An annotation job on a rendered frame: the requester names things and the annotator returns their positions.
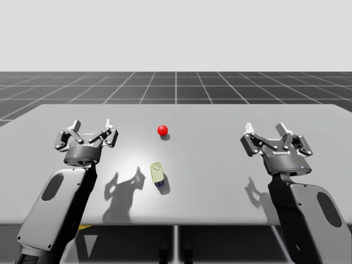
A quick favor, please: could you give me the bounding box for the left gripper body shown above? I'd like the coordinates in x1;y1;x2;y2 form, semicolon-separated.
63;133;103;168

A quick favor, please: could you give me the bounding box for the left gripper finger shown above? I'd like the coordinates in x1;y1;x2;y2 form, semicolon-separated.
53;119;85;152
87;118;119;149

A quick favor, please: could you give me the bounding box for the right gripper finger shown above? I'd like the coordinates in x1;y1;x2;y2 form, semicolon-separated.
274;122;315;158
239;122;279;158

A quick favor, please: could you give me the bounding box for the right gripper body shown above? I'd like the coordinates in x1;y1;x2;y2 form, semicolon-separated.
260;138;313;175

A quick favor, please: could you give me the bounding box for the green and blue rectangular can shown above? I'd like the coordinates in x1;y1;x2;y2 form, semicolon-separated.
150;162;166;189

